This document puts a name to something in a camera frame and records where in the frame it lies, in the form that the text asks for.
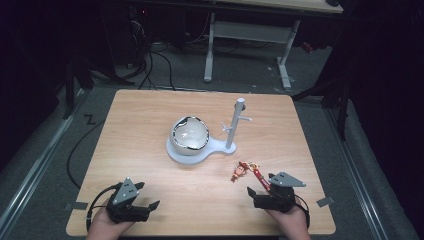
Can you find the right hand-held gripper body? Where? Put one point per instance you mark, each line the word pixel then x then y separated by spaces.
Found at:
pixel 283 196

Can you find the white stand with peg post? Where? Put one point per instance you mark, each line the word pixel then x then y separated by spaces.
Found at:
pixel 230 131

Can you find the grey tape piece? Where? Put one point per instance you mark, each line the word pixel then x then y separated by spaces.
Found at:
pixel 78 205
pixel 325 201

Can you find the person's right hand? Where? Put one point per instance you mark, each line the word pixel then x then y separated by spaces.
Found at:
pixel 291 225

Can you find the white-framed desk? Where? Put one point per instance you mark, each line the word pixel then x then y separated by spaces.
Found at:
pixel 248 31

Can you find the white cracked egg-shaped bowl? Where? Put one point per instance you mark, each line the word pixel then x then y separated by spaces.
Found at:
pixel 188 137

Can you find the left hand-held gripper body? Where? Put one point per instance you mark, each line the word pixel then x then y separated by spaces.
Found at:
pixel 124 195

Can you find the metal floor rail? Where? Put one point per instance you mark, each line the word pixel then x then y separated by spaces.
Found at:
pixel 36 166
pixel 358 186

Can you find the black stand legs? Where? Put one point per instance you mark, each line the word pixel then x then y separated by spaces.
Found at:
pixel 341 110
pixel 70 90

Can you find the dark computer tower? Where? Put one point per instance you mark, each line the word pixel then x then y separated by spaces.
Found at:
pixel 137 33

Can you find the person's left hand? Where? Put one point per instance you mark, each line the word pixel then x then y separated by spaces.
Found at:
pixel 101 226

